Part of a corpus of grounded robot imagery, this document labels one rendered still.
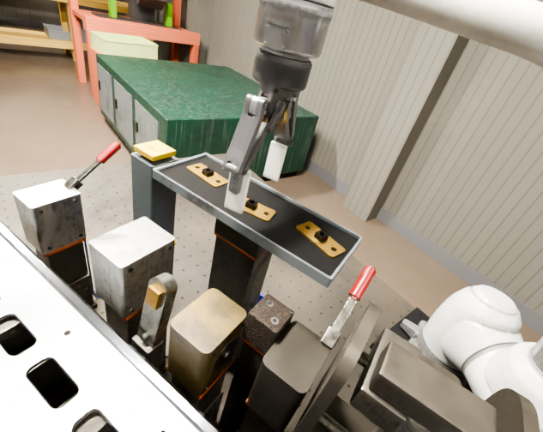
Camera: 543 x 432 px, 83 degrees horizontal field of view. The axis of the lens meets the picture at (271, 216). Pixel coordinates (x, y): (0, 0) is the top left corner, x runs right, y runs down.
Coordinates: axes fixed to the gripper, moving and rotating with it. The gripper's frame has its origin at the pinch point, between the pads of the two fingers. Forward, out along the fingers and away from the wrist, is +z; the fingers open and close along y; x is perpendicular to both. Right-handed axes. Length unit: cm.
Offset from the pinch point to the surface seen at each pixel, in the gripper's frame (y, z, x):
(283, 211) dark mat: -3.3, 4.3, 5.0
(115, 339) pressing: 22.9, 19.9, -7.5
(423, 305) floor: -145, 120, 86
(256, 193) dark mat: -5.1, 4.3, -1.5
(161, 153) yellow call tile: -4.3, 4.3, -22.9
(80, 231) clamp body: 7.2, 23.6, -34.2
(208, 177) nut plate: -3.1, 4.0, -10.8
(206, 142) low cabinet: -150, 72, -104
